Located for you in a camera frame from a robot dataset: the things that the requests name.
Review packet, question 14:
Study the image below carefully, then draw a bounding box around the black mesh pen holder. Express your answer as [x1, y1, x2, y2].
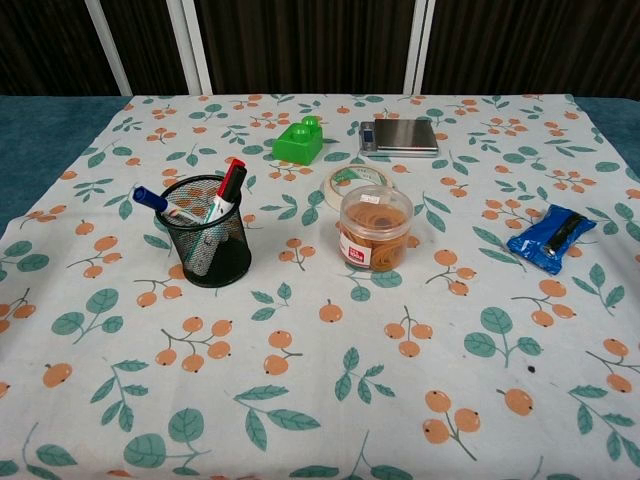
[154, 174, 253, 289]

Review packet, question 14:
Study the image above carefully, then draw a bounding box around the red cap marker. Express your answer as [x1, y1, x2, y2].
[202, 158, 246, 226]

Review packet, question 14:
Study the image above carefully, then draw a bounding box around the blue cap marker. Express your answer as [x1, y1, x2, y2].
[132, 185, 202, 224]

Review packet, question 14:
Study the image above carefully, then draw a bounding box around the masking tape roll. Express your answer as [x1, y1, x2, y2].
[319, 163, 396, 207]

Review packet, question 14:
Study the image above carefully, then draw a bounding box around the green toy building block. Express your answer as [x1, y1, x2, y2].
[272, 115, 326, 165]

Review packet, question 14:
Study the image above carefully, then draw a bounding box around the silver digital pocket scale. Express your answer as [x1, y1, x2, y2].
[358, 118, 440, 159]

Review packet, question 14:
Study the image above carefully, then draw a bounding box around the floral orange-fruit tablecloth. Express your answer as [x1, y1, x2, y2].
[0, 93, 640, 480]

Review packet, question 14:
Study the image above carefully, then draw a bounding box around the dark slatted partition panel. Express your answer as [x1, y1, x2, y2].
[197, 0, 416, 95]
[422, 0, 640, 95]
[0, 0, 121, 96]
[99, 0, 194, 96]

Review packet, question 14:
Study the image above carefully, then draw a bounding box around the blue foil package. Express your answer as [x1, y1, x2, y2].
[506, 203, 598, 277]

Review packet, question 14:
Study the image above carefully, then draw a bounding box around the white double frame post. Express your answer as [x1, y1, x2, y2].
[166, 0, 214, 95]

